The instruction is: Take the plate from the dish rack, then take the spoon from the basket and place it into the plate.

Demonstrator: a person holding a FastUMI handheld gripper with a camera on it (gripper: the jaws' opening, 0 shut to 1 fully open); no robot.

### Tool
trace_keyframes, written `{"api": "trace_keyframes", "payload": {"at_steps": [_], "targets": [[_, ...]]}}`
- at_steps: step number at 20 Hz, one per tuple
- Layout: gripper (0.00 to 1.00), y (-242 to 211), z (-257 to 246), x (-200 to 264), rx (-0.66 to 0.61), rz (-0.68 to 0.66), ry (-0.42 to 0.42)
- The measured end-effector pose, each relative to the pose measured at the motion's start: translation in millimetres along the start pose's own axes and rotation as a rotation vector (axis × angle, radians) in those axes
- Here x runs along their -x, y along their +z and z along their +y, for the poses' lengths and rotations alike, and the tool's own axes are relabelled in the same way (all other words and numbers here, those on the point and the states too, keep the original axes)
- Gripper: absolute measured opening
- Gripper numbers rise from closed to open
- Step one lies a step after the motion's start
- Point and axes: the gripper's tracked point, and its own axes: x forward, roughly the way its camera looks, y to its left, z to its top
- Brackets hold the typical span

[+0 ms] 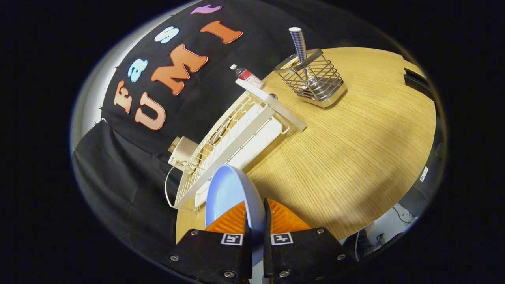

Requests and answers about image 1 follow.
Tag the toast slice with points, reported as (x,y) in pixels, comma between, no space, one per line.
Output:
(173,145)

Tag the light blue plate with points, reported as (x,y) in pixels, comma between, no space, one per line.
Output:
(227,193)

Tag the white toaster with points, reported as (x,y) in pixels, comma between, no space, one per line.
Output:
(184,152)

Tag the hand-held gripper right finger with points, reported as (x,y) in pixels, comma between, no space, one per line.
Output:
(303,256)

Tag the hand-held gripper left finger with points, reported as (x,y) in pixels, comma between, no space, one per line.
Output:
(213,256)

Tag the clear bottle red label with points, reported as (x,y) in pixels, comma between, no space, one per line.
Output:
(248,76)

